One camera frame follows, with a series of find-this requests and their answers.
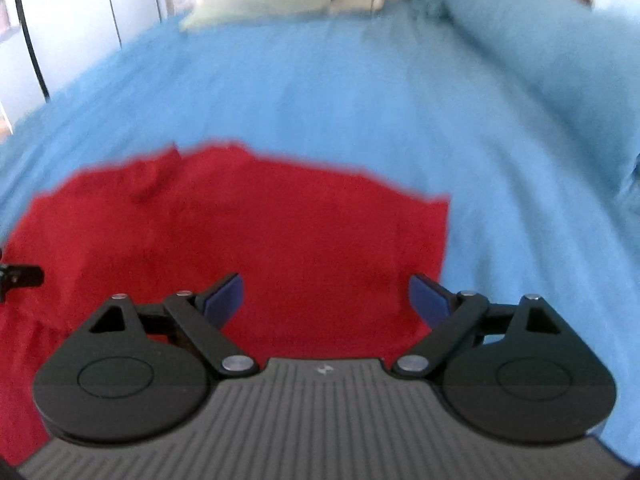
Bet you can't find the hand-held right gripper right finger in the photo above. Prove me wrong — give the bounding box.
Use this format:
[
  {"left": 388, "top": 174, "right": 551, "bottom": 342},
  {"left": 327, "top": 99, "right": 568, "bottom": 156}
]
[{"left": 392, "top": 274, "right": 559, "bottom": 379}]

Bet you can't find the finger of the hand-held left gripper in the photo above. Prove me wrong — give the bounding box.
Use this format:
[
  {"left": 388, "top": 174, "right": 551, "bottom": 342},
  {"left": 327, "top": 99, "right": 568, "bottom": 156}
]
[{"left": 0, "top": 247, "right": 45, "bottom": 303}]

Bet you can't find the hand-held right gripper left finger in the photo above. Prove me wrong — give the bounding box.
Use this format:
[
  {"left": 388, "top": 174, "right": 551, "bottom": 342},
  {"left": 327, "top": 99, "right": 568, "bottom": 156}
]
[{"left": 89, "top": 273, "right": 260, "bottom": 377}]

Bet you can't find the red garment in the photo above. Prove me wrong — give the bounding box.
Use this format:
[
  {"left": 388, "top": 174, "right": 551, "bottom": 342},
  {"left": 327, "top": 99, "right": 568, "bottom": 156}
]
[{"left": 0, "top": 142, "right": 451, "bottom": 467}]

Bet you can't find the blue bed sheet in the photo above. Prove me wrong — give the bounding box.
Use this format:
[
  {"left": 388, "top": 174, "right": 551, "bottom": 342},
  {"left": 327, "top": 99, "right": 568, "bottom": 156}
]
[{"left": 0, "top": 4, "right": 640, "bottom": 467}]

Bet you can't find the white cabinet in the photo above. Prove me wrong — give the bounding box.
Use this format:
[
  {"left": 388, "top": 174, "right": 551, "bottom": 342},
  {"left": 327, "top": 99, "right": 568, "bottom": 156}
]
[{"left": 0, "top": 0, "right": 166, "bottom": 126}]

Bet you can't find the blue pillow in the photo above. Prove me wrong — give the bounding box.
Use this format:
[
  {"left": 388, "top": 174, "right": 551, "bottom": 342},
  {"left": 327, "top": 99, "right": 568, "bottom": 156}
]
[{"left": 403, "top": 0, "right": 640, "bottom": 196}]

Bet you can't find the pale green pillow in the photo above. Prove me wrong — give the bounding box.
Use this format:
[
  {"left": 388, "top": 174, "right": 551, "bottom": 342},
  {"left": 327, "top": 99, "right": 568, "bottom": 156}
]
[{"left": 179, "top": 0, "right": 407, "bottom": 32}]

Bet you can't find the black cable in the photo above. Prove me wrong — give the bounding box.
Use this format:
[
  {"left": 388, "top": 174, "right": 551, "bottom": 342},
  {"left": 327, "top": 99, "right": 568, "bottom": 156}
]
[{"left": 12, "top": 0, "right": 51, "bottom": 99}]

